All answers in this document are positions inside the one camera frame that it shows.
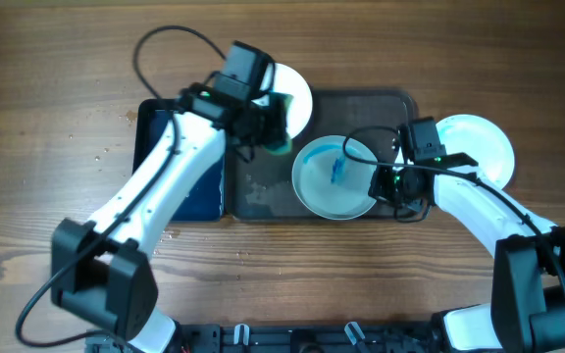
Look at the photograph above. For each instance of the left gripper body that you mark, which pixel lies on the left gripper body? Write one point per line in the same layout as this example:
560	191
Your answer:
266	126

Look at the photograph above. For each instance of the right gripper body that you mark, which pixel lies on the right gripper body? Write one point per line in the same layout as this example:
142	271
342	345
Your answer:
384	186

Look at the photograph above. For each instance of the green yellow sponge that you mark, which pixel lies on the green yellow sponge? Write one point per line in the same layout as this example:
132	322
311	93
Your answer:
277	140

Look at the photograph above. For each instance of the white plate top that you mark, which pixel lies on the white plate top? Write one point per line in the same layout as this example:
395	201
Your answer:
288	81

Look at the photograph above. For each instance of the white plate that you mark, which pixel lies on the white plate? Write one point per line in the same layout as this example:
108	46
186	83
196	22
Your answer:
288	81
478	152

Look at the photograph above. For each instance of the pale blue plate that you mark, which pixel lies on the pale blue plate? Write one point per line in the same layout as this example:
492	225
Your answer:
332	175

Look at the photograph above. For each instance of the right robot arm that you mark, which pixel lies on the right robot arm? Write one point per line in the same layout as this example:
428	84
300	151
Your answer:
526	312

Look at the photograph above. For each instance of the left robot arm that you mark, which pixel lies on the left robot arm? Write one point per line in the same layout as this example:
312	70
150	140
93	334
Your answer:
101	269

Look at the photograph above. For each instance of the brown serving tray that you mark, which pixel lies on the brown serving tray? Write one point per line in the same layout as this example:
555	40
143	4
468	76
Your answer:
261	191

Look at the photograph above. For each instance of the black water tray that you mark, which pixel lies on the black water tray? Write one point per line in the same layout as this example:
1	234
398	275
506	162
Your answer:
205	201

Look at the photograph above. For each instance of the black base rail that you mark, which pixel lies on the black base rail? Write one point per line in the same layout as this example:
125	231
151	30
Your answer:
406	337

